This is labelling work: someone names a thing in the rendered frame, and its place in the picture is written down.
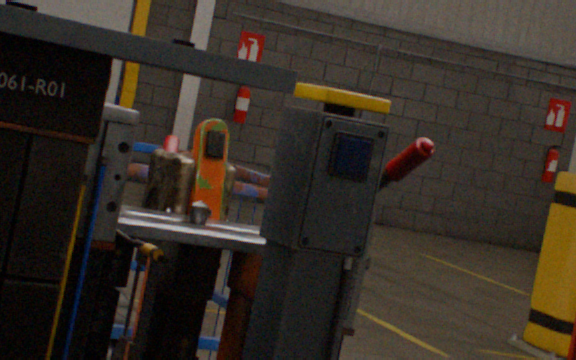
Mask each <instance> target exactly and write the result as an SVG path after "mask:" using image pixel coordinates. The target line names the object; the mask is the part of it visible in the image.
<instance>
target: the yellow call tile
mask: <svg viewBox="0 0 576 360"><path fill-rule="evenodd" d="M294 96H295V97H298V98H304V99H309V100H315V101H319V102H324V106H323V111H322V112H327V113H332V114H338V116H343V117H348V118H354V116H355V110H363V111H369V112H375V113H381V114H388V113H389V110H390V104H391V101H389V100H387V99H381V98H376V97H371V96H366V95H360V94H356V93H351V91H348V92H346V90H341V89H335V88H331V87H325V86H317V85H310V84H303V83H296V88H295V94H294Z"/></svg>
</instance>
